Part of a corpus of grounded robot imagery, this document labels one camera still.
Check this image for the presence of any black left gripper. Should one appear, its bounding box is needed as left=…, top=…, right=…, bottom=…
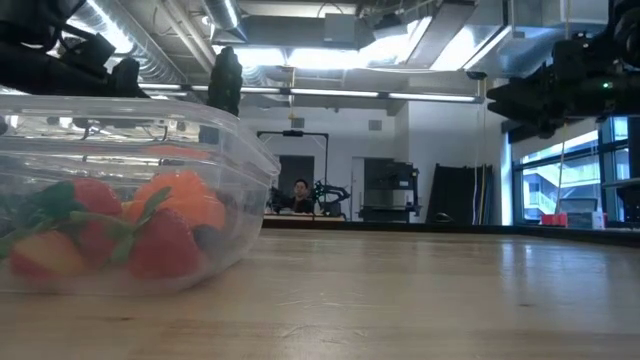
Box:
left=54, top=32, right=169, bottom=130

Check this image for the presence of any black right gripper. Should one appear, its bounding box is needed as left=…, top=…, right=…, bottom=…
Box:
left=487, top=34, right=619, bottom=142

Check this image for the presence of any small red toy strawberry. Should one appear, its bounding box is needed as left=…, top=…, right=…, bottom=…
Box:
left=29, top=178, right=124, bottom=219

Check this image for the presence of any orange toy fruit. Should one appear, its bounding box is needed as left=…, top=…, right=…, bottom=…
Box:
left=124, top=169, right=227, bottom=232

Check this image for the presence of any large red toy strawberry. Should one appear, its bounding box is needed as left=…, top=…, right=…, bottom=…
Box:
left=127, top=207, right=201, bottom=279

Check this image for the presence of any yellowish red toy strawberry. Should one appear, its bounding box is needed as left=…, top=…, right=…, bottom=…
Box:
left=9, top=229, right=86, bottom=279

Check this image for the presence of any clear plastic tupperware container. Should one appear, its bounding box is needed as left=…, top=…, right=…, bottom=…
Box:
left=0, top=93, right=281, bottom=296

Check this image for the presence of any green cactus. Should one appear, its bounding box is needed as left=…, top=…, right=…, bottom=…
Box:
left=207, top=45, right=244, bottom=117

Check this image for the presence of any black leaning panel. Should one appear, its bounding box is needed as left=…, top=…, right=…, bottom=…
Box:
left=427, top=163, right=495, bottom=225

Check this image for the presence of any white box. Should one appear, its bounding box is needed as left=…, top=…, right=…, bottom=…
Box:
left=567, top=210, right=606, bottom=230

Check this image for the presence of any black background machine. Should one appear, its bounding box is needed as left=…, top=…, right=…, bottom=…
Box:
left=362, top=159, right=423, bottom=224

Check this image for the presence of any long ceiling light fixture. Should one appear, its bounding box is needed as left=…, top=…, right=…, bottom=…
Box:
left=239, top=85, right=485, bottom=105

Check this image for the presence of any person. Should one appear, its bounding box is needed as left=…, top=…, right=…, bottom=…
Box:
left=289, top=178, right=315, bottom=215

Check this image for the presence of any background work table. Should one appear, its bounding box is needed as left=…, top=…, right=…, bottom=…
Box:
left=262, top=213, right=346, bottom=230

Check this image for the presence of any black aluminium table frame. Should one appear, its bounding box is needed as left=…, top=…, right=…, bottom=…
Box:
left=262, top=219, right=640, bottom=247

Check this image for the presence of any black vertical post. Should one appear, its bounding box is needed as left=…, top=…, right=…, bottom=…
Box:
left=627, top=117, right=640, bottom=224

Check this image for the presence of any black background gantry frame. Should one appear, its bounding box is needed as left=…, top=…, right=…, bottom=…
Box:
left=256, top=130, right=330, bottom=216

